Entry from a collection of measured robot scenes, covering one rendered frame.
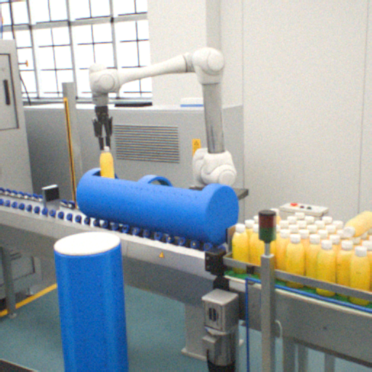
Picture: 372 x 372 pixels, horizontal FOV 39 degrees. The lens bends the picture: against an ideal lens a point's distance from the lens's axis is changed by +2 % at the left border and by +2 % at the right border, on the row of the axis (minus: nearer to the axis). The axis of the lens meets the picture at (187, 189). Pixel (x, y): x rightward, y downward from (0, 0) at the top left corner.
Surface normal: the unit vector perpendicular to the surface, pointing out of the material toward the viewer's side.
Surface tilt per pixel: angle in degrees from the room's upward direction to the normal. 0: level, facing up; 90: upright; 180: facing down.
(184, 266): 70
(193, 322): 90
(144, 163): 90
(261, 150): 90
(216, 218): 90
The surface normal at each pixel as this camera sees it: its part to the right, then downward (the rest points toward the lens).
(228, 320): 0.78, 0.11
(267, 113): -0.50, 0.22
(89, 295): 0.16, 0.22
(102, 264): 0.57, 0.17
